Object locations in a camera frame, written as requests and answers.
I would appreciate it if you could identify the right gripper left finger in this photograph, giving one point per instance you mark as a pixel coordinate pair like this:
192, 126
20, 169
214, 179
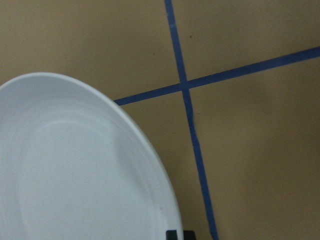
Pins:
171, 235

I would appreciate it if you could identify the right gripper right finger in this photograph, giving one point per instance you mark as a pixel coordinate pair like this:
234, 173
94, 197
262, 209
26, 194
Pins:
189, 235

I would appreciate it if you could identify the blue plate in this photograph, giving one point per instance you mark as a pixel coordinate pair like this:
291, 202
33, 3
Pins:
75, 166

